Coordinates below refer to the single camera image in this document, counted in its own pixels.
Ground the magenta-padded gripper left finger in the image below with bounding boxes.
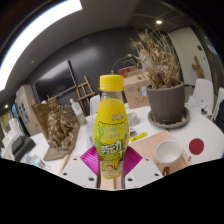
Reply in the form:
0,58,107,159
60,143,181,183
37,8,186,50
59,145,102,190

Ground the black backpack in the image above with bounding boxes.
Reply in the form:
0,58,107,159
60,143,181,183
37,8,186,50
215,108,224,134

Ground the white paper stack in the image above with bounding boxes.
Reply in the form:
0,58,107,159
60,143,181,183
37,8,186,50
186,95,209,116

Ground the light wooden drawing board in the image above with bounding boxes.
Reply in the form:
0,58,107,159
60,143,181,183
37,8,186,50
59,129,193,176

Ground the open cardboard box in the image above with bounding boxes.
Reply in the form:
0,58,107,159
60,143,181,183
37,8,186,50
117,65,153,110

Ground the dried plant in grey pot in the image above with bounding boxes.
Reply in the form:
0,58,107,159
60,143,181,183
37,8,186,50
131,28,186,126

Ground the wooden easel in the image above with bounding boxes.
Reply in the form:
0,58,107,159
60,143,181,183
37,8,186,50
75,75,96,116

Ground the wooden figure sculpture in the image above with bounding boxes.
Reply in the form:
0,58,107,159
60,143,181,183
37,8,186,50
191,55,205,80

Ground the green-labelled spray bottle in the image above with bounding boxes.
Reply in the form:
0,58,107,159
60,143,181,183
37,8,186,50
69,97,88,126

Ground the white cabinet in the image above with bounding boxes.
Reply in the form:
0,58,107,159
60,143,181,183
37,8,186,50
14,84,41,137

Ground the white mug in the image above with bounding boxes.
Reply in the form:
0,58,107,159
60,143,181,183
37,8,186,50
153,139,184,176

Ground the black wall screen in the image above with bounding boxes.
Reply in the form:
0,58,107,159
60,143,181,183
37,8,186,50
34,59,77,103

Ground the long ceiling light strip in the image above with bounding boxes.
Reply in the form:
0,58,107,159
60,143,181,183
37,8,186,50
0,0,83,92

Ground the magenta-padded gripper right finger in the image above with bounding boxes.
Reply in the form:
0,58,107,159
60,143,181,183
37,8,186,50
120,145,165,190

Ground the white round dish stack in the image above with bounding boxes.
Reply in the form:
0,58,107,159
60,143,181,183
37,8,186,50
126,112,140,127

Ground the yellow drink bottle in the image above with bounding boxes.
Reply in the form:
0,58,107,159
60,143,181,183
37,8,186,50
92,74,131,180

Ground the small yellow packet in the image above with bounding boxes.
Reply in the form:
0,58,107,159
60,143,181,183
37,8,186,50
129,131,149,143

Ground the black box device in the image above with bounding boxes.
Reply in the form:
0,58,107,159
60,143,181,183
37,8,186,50
10,134,37,162

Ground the golden brown relief sculpture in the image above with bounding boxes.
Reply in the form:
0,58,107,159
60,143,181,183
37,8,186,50
31,96,81,162

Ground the grey plant saucer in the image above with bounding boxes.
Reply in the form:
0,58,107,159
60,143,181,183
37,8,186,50
147,106,191,130

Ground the white chair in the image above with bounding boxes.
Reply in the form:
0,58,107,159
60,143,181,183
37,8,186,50
89,94,102,117
213,87,224,134
192,78,215,116

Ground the flat round red coaster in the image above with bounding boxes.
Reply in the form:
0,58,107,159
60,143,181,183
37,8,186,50
188,137,205,156

